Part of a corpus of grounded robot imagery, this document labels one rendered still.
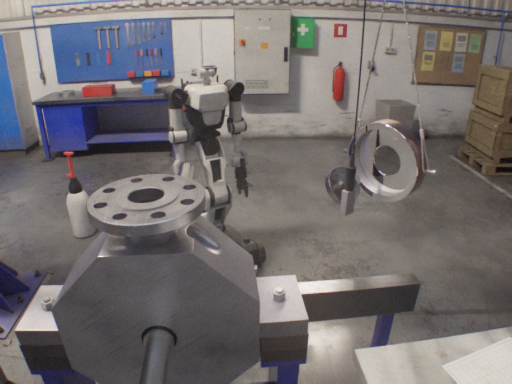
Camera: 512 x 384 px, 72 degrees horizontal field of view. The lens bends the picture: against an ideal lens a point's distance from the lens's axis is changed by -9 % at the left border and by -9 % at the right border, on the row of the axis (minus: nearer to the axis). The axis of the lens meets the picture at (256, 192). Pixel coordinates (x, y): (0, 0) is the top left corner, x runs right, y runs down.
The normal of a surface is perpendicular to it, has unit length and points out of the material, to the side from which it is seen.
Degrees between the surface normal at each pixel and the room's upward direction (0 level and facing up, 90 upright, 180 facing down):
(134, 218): 0
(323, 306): 90
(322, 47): 90
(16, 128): 90
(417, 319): 0
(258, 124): 90
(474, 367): 0
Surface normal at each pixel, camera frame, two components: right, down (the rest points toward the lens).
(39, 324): 0.00, -0.91
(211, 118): 0.51, 0.36
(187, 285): 0.10, 0.41
